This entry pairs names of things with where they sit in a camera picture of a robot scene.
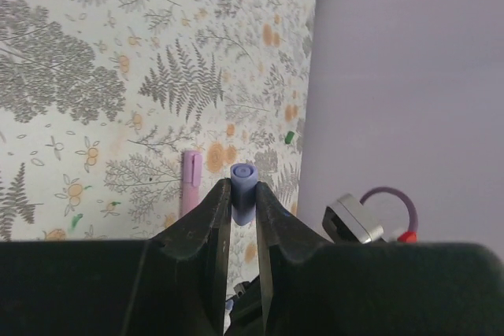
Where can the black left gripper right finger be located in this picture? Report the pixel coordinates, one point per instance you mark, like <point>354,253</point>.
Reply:
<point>310,286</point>

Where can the green pen cap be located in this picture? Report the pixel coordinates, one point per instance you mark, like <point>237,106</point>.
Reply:
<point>289,137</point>

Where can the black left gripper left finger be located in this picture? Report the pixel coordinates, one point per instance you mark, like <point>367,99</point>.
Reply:
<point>171,284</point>

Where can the floral tablecloth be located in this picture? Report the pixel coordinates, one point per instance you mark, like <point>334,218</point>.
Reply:
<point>100,98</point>

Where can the blue pen cap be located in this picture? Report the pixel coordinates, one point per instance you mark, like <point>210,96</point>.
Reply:
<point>244,179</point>

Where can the pink highlighter pen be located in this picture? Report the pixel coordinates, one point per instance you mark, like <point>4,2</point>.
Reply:
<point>191,180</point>

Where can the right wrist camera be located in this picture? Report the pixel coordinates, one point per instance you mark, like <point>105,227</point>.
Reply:
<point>347,220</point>

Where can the white pen with blue tip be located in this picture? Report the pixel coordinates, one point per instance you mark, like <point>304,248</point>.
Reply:
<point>229,305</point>

